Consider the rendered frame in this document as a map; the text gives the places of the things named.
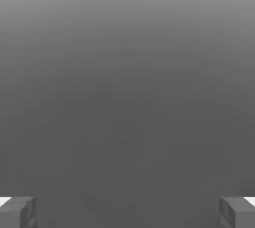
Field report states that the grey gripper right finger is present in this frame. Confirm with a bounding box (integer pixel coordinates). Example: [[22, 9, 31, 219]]
[[218, 196, 255, 228]]

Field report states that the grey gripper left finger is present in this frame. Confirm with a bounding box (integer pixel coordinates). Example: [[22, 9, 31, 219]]
[[0, 196, 38, 228]]

